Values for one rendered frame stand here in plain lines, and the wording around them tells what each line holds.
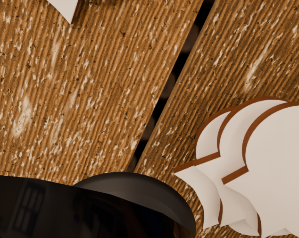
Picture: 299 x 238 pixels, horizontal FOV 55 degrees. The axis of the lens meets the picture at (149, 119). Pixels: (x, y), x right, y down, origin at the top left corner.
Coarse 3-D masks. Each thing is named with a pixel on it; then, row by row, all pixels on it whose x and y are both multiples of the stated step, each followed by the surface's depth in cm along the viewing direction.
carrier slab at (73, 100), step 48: (0, 0) 23; (96, 0) 23; (144, 0) 23; (192, 0) 23; (0, 48) 24; (48, 48) 24; (96, 48) 24; (144, 48) 24; (0, 96) 26; (48, 96) 26; (96, 96) 26; (144, 96) 26; (0, 144) 28; (48, 144) 28; (96, 144) 28
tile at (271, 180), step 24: (264, 120) 22; (288, 120) 22; (264, 144) 23; (288, 144) 23; (240, 168) 25; (264, 168) 24; (288, 168) 24; (240, 192) 25; (264, 192) 25; (288, 192) 25; (264, 216) 26; (288, 216) 26
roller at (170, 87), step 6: (174, 66) 28; (174, 72) 28; (180, 72) 28; (168, 78) 27; (174, 78) 27; (168, 84) 27; (174, 84) 27; (168, 90) 28; (162, 96) 28; (168, 96) 28; (162, 102) 29
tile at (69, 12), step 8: (48, 0) 22; (56, 0) 22; (64, 0) 22; (72, 0) 22; (80, 0) 23; (56, 8) 22; (64, 8) 22; (72, 8) 22; (64, 16) 22; (72, 16) 22
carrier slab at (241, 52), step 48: (240, 0) 23; (288, 0) 23; (192, 48) 26; (240, 48) 25; (288, 48) 25; (192, 96) 26; (240, 96) 26; (288, 96) 26; (192, 144) 28; (192, 192) 30
